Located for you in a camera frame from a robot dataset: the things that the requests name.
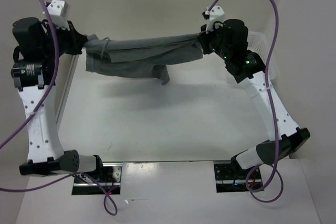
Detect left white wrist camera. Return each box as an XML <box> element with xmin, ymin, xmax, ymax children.
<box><xmin>47</xmin><ymin>0</ymin><xmax>70</xmax><ymax>30</ymax></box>

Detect aluminium table edge rail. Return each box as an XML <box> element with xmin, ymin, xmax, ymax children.
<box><xmin>43</xmin><ymin>53</ymin><xmax>79</xmax><ymax>163</ymax></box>

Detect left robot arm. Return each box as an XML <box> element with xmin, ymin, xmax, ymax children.
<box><xmin>11</xmin><ymin>17</ymin><xmax>105</xmax><ymax>182</ymax></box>

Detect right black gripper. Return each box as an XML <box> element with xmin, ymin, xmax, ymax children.
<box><xmin>199</xmin><ymin>20</ymin><xmax>232</xmax><ymax>60</ymax></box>

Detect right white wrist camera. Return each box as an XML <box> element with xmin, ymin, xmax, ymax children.
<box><xmin>202</xmin><ymin>5</ymin><xmax>225</xmax><ymax>34</ymax></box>

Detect purple cable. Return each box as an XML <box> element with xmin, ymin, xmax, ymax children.
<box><xmin>207</xmin><ymin>0</ymin><xmax>285</xmax><ymax>203</ymax></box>
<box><xmin>0</xmin><ymin>0</ymin><xmax>119</xmax><ymax>216</ymax></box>

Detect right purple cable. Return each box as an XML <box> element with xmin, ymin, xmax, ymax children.
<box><xmin>207</xmin><ymin>0</ymin><xmax>285</xmax><ymax>203</ymax></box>

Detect white plastic basket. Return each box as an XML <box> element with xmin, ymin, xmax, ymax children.
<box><xmin>247</xmin><ymin>31</ymin><xmax>276</xmax><ymax>80</ymax></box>

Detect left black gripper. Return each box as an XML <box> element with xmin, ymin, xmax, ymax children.
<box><xmin>41</xmin><ymin>19</ymin><xmax>86</xmax><ymax>60</ymax></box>

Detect grey shorts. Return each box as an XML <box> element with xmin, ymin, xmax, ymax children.
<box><xmin>84</xmin><ymin>34</ymin><xmax>203</xmax><ymax>85</ymax></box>

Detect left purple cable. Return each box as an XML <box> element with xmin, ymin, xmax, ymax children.
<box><xmin>0</xmin><ymin>0</ymin><xmax>119</xmax><ymax>216</ymax></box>

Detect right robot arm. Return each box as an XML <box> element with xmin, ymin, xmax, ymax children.
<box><xmin>197</xmin><ymin>19</ymin><xmax>310</xmax><ymax>178</ymax></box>

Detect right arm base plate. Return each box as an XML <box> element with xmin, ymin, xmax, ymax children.
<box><xmin>213</xmin><ymin>161</ymin><xmax>248</xmax><ymax>193</ymax></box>

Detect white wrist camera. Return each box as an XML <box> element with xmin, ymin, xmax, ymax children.
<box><xmin>47</xmin><ymin>0</ymin><xmax>70</xmax><ymax>30</ymax></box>
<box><xmin>202</xmin><ymin>5</ymin><xmax>225</xmax><ymax>34</ymax></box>

